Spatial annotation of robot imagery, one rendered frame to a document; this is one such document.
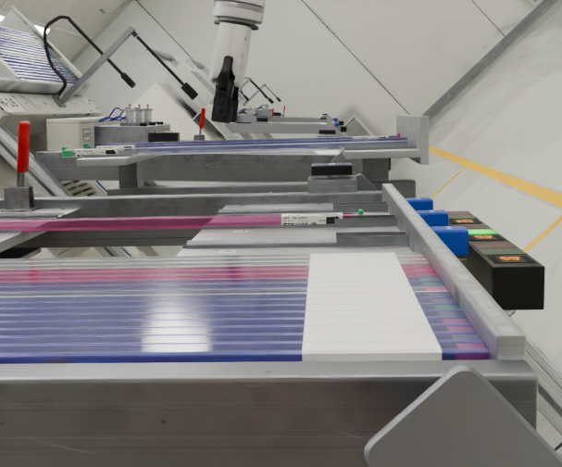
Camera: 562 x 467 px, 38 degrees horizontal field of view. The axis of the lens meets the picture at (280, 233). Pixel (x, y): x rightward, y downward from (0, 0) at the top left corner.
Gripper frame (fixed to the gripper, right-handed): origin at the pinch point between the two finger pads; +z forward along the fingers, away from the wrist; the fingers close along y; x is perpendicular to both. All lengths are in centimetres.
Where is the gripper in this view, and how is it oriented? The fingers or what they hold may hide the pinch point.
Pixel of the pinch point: (224, 116)
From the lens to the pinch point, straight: 139.6
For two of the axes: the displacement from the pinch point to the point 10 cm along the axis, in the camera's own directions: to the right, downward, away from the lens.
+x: 9.9, 1.5, -0.2
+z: -1.4, 9.8, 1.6
